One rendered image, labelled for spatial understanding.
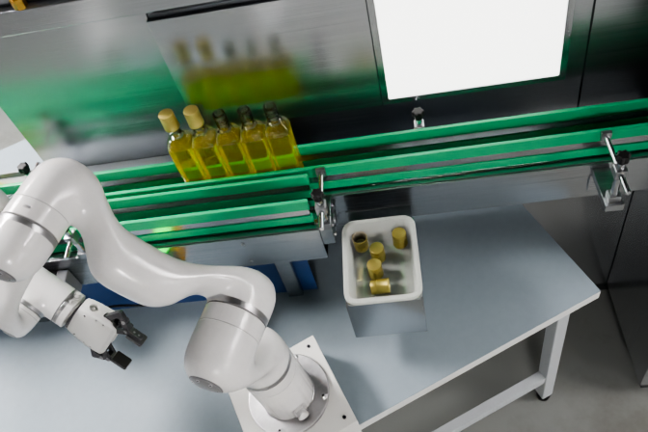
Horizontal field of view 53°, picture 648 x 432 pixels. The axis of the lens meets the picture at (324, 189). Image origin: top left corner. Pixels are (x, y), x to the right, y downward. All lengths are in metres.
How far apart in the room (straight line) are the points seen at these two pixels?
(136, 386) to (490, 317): 0.92
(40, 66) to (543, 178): 1.20
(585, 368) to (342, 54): 1.48
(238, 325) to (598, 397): 1.55
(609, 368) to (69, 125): 1.89
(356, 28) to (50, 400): 1.23
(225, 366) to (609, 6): 1.09
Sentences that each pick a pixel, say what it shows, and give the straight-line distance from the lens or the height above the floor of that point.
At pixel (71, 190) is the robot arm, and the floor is 1.52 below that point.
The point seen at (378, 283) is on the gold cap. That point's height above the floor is 0.98.
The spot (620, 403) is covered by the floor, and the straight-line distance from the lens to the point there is 2.48.
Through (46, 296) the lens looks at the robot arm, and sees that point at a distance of 1.57.
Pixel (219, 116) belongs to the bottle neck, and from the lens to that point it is 1.47.
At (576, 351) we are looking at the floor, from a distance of 2.53.
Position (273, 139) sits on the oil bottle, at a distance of 1.48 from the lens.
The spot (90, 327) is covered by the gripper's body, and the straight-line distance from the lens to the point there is 1.57.
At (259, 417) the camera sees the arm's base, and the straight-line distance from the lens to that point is 1.56.
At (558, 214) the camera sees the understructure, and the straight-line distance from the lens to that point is 2.13.
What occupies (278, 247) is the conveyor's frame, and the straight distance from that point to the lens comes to 1.59.
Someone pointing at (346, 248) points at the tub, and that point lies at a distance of 1.53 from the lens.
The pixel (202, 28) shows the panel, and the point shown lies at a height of 1.45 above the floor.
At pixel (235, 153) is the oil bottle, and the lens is 1.52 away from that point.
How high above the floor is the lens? 2.27
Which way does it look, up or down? 50 degrees down
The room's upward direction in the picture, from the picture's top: 17 degrees counter-clockwise
